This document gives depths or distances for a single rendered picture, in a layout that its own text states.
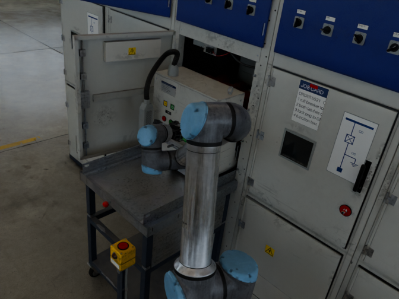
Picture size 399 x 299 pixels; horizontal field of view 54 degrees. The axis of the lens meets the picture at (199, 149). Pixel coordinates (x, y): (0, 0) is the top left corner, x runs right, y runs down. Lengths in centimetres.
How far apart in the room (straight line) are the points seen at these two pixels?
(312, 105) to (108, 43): 112
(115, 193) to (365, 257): 128
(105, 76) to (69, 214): 144
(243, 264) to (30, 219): 223
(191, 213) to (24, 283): 181
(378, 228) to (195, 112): 109
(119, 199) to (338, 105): 117
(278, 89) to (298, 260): 94
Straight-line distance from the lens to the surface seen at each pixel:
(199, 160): 122
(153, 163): 171
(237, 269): 146
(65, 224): 329
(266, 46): 200
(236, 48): 212
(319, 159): 194
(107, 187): 219
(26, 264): 302
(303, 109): 191
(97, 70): 229
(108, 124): 245
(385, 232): 194
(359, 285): 214
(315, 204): 204
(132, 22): 273
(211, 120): 119
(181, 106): 215
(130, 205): 206
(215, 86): 214
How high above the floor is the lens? 211
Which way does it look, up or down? 29 degrees down
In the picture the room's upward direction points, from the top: 7 degrees clockwise
